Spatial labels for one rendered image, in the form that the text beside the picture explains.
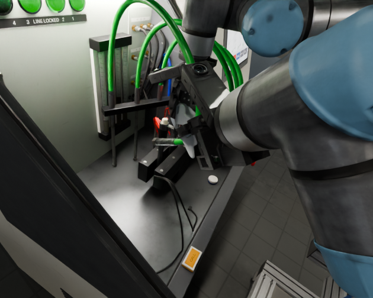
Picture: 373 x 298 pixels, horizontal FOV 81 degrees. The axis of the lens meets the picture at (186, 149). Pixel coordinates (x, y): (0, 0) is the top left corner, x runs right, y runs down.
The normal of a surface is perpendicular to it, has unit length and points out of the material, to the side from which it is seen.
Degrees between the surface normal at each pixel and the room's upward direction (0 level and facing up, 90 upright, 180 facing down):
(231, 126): 105
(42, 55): 90
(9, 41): 90
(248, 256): 0
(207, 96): 18
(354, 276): 96
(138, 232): 0
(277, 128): 113
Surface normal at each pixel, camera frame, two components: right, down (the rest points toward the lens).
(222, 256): 0.18, -0.76
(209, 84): 0.11, -0.54
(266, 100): -0.94, 0.16
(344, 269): -0.83, 0.40
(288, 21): -0.07, 0.62
